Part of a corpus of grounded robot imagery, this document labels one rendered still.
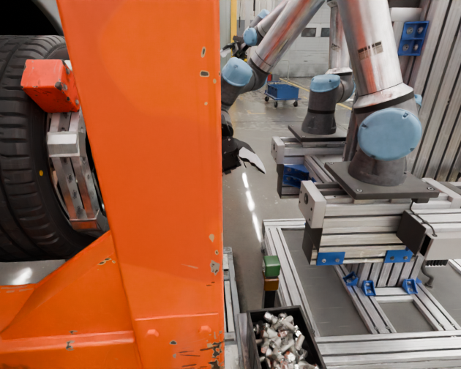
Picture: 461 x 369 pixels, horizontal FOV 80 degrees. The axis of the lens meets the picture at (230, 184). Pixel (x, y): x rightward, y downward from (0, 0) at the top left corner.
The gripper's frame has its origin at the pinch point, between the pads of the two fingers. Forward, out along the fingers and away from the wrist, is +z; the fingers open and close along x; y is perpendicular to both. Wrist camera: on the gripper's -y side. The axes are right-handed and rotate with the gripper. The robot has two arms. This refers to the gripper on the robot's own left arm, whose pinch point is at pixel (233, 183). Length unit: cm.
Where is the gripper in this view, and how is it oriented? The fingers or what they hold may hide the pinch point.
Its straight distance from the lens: 63.2
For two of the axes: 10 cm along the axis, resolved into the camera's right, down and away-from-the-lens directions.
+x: -9.3, 3.4, 1.1
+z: 2.1, 7.9, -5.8
